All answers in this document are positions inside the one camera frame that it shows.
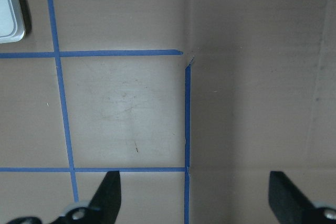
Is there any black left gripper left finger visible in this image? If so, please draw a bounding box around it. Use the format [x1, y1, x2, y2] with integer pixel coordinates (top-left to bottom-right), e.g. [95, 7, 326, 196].
[56, 171, 121, 223]

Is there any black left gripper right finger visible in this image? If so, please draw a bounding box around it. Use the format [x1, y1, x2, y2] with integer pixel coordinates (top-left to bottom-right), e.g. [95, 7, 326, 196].
[268, 171, 335, 224]

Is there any silver digital kitchen scale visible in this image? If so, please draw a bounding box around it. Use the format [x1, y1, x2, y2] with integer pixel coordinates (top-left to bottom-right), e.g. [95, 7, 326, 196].
[1, 0, 26, 44]

